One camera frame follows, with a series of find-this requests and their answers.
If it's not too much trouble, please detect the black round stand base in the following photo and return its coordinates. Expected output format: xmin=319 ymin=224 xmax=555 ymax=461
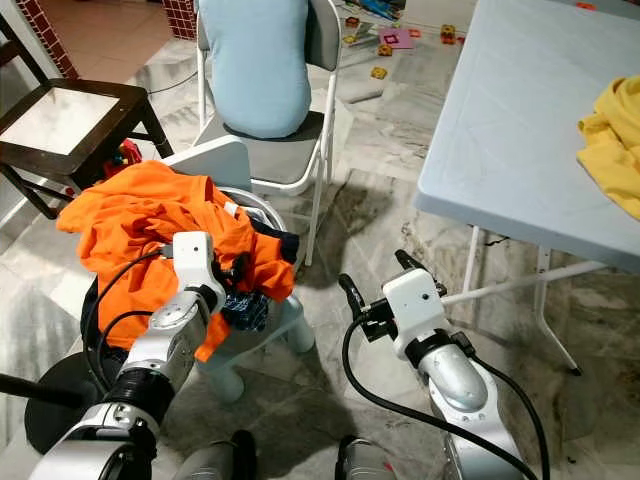
xmin=0 ymin=350 xmax=106 ymax=456

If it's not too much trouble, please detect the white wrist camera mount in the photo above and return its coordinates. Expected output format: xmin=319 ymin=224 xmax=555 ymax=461
xmin=172 ymin=232 xmax=228 ymax=313
xmin=380 ymin=268 xmax=449 ymax=361

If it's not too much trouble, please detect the red toy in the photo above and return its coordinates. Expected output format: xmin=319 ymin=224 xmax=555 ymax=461
xmin=105 ymin=140 xmax=143 ymax=183

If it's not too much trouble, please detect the white plastic child chair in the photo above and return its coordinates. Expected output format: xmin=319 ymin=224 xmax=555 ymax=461
xmin=158 ymin=135 xmax=318 ymax=404

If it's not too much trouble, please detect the grey folding chair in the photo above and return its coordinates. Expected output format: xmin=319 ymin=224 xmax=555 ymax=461
xmin=193 ymin=0 xmax=346 ymax=269

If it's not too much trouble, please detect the dark plaid garment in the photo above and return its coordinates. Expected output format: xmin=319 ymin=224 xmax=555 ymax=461
xmin=78 ymin=230 xmax=301 ymax=353

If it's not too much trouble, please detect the robot left leg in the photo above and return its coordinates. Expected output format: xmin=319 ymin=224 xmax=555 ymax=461
xmin=180 ymin=430 xmax=256 ymax=480

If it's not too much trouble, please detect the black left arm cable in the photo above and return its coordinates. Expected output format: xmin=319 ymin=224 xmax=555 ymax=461
xmin=82 ymin=245 xmax=179 ymax=401

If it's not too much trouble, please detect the orange shirt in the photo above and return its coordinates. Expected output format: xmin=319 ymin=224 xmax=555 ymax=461
xmin=57 ymin=160 xmax=296 ymax=363

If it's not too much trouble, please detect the dark wooden marble-top stool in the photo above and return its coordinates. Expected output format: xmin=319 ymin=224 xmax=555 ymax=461
xmin=0 ymin=78 xmax=173 ymax=221

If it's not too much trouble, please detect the pink toy tile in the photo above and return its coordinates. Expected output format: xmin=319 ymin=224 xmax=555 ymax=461
xmin=378 ymin=28 xmax=416 ymax=51

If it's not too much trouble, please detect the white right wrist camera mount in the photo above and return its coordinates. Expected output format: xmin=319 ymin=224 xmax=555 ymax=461
xmin=380 ymin=268 xmax=449 ymax=361

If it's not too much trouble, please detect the yellow shirt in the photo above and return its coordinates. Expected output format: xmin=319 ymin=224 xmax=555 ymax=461
xmin=577 ymin=75 xmax=640 ymax=221

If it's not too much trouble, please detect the light blue pillow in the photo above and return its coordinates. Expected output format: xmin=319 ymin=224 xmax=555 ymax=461
xmin=200 ymin=0 xmax=313 ymax=139

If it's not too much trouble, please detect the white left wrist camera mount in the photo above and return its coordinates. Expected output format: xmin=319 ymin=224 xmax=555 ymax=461
xmin=172 ymin=232 xmax=228 ymax=313

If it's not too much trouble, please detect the light blue folding table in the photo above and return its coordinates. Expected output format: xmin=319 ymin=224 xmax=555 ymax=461
xmin=415 ymin=0 xmax=640 ymax=376

